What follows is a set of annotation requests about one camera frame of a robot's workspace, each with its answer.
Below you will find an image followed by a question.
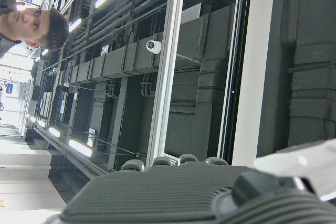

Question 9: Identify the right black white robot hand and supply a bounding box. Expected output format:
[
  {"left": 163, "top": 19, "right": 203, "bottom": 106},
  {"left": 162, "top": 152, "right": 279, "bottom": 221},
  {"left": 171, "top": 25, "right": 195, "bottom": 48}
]
[{"left": 46, "top": 137, "right": 336, "bottom": 224}]

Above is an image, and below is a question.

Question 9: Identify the dark-haired person grey shirt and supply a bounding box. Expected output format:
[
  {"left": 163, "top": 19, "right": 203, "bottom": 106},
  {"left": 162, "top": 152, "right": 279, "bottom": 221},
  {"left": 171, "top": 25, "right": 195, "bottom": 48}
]
[{"left": 0, "top": 0, "right": 70, "bottom": 59}]

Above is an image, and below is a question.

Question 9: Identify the aluminium overhead frame beam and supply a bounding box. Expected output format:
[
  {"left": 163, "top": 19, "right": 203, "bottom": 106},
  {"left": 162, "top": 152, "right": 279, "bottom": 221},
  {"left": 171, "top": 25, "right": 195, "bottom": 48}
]
[{"left": 145, "top": 0, "right": 187, "bottom": 168}]

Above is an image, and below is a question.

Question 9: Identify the white dome security camera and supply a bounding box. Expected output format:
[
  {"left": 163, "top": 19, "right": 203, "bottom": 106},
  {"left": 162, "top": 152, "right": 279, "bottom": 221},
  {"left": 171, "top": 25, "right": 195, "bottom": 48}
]
[{"left": 145, "top": 39, "right": 162, "bottom": 55}]

